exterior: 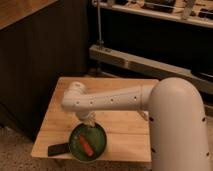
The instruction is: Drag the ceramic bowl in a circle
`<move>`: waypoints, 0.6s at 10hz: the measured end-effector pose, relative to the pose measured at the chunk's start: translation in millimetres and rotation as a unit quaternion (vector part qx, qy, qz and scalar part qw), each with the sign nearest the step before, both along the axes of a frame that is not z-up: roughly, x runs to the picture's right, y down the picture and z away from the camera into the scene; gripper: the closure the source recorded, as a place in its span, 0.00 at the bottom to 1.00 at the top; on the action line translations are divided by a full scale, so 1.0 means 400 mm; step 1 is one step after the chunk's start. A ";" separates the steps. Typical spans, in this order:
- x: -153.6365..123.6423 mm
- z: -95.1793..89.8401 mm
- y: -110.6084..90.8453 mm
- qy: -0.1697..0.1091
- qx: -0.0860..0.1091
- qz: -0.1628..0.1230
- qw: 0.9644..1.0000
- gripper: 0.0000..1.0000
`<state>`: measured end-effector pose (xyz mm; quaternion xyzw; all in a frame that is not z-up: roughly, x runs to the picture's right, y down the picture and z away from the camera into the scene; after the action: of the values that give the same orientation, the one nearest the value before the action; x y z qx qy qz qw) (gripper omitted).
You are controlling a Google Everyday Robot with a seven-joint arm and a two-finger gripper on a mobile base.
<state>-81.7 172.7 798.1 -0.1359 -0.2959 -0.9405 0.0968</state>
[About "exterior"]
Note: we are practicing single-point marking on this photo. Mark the green ceramic bowl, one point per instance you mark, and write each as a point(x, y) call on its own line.
point(95, 136)

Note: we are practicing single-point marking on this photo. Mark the orange carrot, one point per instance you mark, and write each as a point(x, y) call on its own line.
point(85, 145)

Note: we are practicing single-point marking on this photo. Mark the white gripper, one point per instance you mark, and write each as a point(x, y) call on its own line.
point(87, 118)

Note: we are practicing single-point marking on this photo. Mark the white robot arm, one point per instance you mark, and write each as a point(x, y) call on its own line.
point(177, 120)

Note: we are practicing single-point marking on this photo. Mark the wooden cabinet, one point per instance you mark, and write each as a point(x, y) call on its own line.
point(34, 53)

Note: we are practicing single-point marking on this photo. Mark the metal shelf rack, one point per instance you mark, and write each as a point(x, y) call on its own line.
point(152, 43)

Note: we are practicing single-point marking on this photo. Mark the black smartphone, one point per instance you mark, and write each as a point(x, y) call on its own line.
point(57, 149)

